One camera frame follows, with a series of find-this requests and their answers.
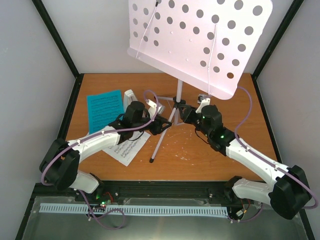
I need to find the black aluminium frame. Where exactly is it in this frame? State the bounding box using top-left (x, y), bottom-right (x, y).
top-left (2, 0), bottom-right (320, 240)

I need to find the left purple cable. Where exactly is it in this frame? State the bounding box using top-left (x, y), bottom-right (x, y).
top-left (40, 89), bottom-right (161, 230)

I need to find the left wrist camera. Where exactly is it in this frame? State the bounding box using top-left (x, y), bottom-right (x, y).
top-left (146, 99), bottom-right (165, 118)

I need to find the white sheet music page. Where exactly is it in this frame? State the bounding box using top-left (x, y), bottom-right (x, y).
top-left (103, 131), bottom-right (151, 167)

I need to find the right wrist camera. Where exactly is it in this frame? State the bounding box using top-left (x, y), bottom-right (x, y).
top-left (195, 94), bottom-right (211, 114)

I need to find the light blue cable duct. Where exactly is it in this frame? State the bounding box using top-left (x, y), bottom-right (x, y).
top-left (38, 203), bottom-right (228, 218)

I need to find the white metronome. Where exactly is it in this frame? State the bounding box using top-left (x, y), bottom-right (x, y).
top-left (123, 89), bottom-right (136, 111)

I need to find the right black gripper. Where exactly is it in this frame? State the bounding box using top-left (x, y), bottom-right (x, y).
top-left (178, 103), bottom-right (211, 138)

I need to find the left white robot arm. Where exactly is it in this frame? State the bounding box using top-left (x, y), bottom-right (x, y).
top-left (39, 101), bottom-right (172, 202)

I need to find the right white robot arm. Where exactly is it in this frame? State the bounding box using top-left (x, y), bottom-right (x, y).
top-left (177, 103), bottom-right (312, 220)

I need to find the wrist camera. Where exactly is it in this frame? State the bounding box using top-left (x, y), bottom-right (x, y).
top-left (195, 94), bottom-right (211, 114)
top-left (146, 99), bottom-right (165, 118)

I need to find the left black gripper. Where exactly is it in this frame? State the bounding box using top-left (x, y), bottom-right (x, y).
top-left (132, 114), bottom-right (172, 135)

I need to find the blue sheet music page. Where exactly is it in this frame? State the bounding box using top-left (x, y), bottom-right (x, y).
top-left (86, 90), bottom-right (124, 134)

